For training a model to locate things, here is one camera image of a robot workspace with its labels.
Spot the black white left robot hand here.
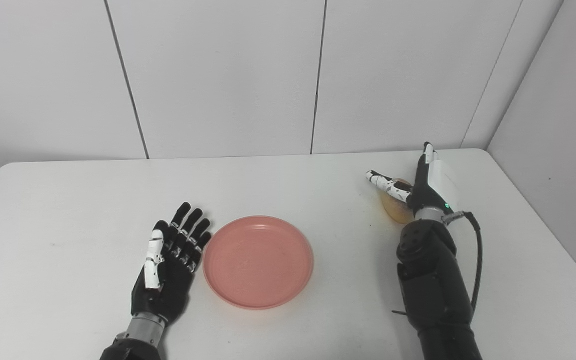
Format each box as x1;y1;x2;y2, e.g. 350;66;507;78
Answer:
131;202;213;326

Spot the brown bread roll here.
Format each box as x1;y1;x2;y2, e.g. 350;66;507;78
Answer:
379;177;415;225

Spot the pink round plate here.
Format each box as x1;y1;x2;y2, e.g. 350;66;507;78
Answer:
202;215;315;311

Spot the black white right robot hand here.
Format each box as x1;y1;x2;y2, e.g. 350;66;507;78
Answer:
366;142;461;217

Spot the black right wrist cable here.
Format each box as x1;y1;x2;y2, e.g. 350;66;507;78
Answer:
442;211;484;313

